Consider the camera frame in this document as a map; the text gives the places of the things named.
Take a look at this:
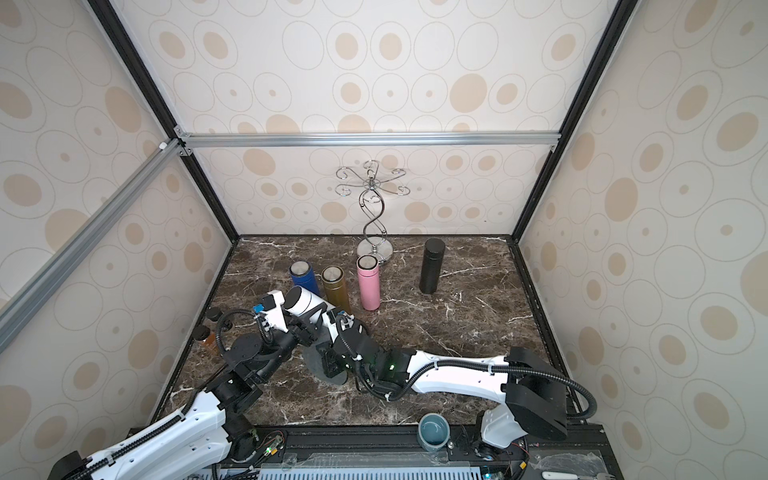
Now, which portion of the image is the white thermos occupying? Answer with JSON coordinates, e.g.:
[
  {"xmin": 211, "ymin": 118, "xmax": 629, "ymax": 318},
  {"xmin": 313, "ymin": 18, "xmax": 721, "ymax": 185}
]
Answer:
[{"xmin": 282, "ymin": 286, "xmax": 343, "ymax": 335}]

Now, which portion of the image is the pink thermos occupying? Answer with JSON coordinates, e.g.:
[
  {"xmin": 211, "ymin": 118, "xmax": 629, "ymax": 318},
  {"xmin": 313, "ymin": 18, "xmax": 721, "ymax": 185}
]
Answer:
[{"xmin": 357, "ymin": 254, "xmax": 381, "ymax": 311}]

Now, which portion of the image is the black thermos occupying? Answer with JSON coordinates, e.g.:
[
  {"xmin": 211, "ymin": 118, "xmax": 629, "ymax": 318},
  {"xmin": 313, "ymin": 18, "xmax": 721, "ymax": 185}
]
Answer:
[{"xmin": 419, "ymin": 238, "xmax": 446, "ymax": 294}]

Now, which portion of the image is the grey wiping cloth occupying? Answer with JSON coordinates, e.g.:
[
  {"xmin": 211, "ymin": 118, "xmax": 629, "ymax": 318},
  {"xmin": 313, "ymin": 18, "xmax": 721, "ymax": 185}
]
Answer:
[{"xmin": 302, "ymin": 346, "xmax": 348, "ymax": 386}]

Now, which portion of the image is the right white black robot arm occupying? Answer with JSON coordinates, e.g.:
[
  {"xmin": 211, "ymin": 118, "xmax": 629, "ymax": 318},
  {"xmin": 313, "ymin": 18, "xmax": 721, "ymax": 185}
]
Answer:
[{"xmin": 320, "ymin": 311, "xmax": 598, "ymax": 449}]

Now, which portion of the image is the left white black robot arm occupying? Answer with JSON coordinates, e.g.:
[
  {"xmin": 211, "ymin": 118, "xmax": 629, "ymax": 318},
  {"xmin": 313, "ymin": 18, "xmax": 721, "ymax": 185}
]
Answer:
[{"xmin": 49, "ymin": 303, "xmax": 330, "ymax": 479}]

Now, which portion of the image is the blue thermos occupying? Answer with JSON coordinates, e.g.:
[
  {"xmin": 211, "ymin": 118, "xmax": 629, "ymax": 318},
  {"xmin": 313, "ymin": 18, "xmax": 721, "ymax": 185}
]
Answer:
[{"xmin": 289, "ymin": 260, "xmax": 320, "ymax": 296}]

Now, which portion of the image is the gold thermos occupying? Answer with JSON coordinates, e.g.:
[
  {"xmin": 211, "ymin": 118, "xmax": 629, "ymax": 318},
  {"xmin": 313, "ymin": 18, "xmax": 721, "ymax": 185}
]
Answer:
[{"xmin": 321, "ymin": 266, "xmax": 352, "ymax": 313}]

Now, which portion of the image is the amber spice jar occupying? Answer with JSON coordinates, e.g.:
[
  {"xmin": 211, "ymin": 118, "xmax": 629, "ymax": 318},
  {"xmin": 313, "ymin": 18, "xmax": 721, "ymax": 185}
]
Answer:
[{"xmin": 191, "ymin": 324, "xmax": 218, "ymax": 352}]

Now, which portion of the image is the teal ceramic mug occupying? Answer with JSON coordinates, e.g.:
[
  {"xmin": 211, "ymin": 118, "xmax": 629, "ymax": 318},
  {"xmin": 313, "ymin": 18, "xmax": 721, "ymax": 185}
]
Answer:
[{"xmin": 417, "ymin": 413, "xmax": 451, "ymax": 452}]

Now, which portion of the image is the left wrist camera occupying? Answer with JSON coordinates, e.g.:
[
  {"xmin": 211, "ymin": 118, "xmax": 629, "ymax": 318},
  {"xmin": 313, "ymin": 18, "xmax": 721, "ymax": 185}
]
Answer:
[{"xmin": 252, "ymin": 290, "xmax": 288, "ymax": 335}]

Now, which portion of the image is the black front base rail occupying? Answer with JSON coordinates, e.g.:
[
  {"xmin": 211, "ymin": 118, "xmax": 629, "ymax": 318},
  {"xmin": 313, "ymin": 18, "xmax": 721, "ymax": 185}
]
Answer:
[{"xmin": 181, "ymin": 424, "xmax": 623, "ymax": 479}]

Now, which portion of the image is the silver wire cup stand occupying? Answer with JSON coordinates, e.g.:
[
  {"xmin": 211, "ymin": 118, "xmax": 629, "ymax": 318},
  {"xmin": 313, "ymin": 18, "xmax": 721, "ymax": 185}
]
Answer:
[{"xmin": 334, "ymin": 159, "xmax": 410, "ymax": 263}]

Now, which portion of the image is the horizontal aluminium rail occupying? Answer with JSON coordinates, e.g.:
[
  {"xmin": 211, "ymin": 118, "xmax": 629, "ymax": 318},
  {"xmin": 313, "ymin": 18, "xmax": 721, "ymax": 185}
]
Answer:
[{"xmin": 181, "ymin": 131, "xmax": 560, "ymax": 148}]

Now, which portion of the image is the left diagonal aluminium rail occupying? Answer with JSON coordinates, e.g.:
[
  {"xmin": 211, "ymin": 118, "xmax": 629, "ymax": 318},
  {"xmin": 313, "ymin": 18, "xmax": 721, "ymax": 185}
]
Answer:
[{"xmin": 1, "ymin": 139, "xmax": 182, "ymax": 350}]

